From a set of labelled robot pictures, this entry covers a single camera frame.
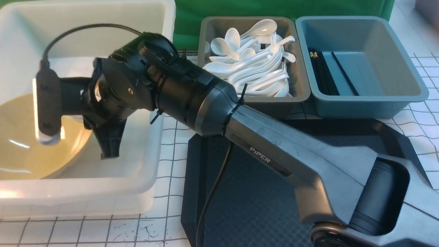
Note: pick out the grey plastic spoon bin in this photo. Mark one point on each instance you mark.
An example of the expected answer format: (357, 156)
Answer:
(299, 89)

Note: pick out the pile of white spoons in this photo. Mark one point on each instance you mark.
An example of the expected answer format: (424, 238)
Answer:
(254, 61)

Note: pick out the black chopsticks bundle in bin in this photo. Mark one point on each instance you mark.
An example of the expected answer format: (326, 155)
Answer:
(324, 79)

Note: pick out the black chopstick gold band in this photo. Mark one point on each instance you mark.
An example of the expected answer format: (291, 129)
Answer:
(347, 79)

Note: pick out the black plastic serving tray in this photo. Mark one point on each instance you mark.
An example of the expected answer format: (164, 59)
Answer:
(253, 206)

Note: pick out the blue plastic chopstick bin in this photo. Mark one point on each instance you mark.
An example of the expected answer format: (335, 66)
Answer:
(374, 59)

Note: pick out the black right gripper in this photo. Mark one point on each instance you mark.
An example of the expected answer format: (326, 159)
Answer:
(115, 90)

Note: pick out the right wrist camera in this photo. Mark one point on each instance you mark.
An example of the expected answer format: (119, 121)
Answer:
(47, 107)

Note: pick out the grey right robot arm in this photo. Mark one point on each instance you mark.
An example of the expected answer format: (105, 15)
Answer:
(353, 196)

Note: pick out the yellow noodle bowl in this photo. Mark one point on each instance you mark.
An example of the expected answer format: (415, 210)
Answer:
(22, 157)

